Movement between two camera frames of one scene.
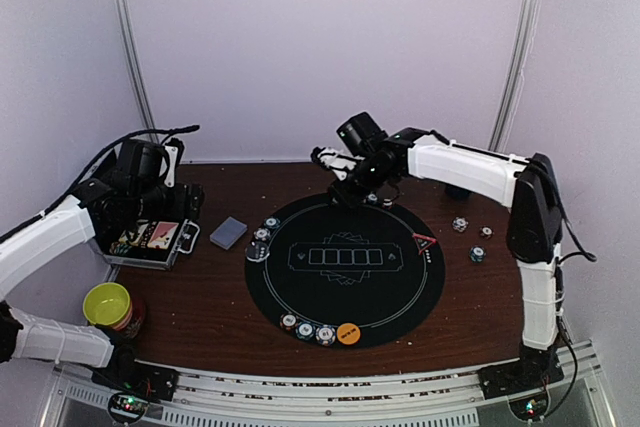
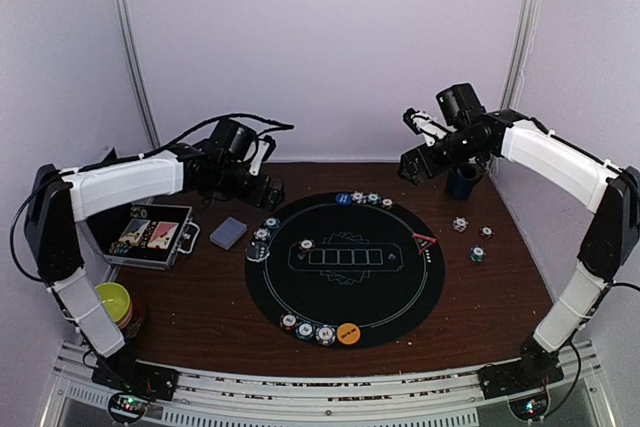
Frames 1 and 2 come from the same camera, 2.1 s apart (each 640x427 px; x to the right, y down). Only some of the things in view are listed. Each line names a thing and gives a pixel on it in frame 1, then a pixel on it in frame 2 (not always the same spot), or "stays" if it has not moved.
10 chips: [262, 234] stays
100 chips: [288, 321] stays
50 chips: [272, 223] stays
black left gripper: [178, 209] to [272, 201]
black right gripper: [348, 197] to [409, 159]
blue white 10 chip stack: [459, 223] stays
